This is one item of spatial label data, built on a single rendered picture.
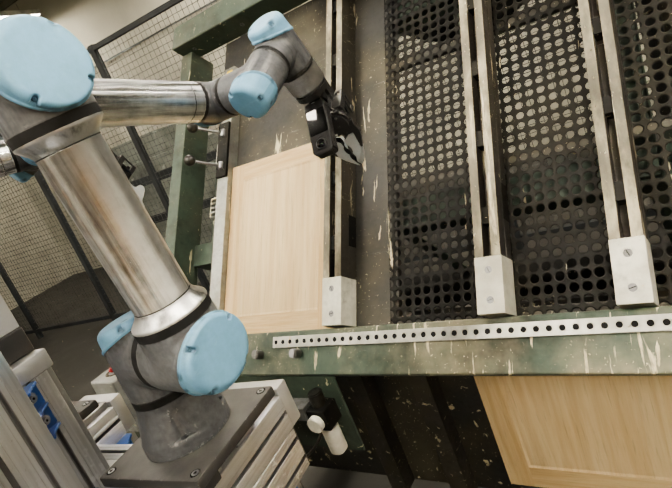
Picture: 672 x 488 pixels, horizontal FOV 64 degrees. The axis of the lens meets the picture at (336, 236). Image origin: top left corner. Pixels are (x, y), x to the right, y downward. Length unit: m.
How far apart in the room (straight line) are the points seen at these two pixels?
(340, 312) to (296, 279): 0.24
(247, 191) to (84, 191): 1.11
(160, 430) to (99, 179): 0.42
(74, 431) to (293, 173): 0.95
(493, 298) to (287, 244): 0.68
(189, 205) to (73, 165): 1.33
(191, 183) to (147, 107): 1.13
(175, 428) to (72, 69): 0.55
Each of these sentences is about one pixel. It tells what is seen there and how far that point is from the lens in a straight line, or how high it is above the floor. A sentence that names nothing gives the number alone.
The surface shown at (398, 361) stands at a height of 0.84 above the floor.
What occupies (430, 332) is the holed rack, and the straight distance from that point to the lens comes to 1.27.
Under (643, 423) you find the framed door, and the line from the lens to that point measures 1.55.
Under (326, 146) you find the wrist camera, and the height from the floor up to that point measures 1.38.
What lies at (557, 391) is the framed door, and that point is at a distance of 1.53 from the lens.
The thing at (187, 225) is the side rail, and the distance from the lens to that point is 2.02.
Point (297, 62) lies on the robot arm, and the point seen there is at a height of 1.54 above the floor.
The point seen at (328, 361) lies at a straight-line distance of 1.42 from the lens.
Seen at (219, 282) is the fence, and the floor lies 1.04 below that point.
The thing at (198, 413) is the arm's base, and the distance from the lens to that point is 0.93.
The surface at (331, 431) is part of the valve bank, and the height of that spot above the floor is 0.68.
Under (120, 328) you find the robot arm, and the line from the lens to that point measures 0.89.
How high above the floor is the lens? 1.48
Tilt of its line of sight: 15 degrees down
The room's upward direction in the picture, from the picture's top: 22 degrees counter-clockwise
